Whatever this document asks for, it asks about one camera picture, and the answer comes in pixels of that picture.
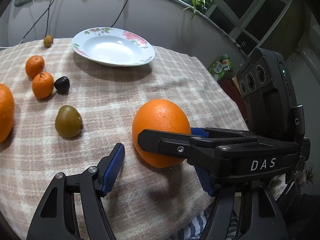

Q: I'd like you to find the large orange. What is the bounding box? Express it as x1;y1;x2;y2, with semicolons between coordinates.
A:
0;83;15;143
132;99;192;169

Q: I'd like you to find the green kiwi fruit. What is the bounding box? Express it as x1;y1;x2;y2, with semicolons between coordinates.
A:
55;105;83;138

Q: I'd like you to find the small mandarin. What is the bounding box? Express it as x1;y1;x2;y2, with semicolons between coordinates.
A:
32;72;54;99
25;55;45;79

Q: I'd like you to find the dark plum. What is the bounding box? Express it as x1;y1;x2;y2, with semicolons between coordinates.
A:
54;76;70;93

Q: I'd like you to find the green snack box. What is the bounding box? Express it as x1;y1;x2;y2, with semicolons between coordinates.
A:
208;54;233;81

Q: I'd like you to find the beige plaid tablecloth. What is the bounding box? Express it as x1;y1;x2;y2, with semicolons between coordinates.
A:
1;38;246;239

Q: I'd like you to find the white floral plate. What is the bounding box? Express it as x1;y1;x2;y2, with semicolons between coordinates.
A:
72;27;156;67

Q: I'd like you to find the small brown kiwi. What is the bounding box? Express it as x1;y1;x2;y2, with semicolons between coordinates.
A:
43;35;54;48

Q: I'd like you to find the black hanging cable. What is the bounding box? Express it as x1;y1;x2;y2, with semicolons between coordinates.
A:
18;0;71;45

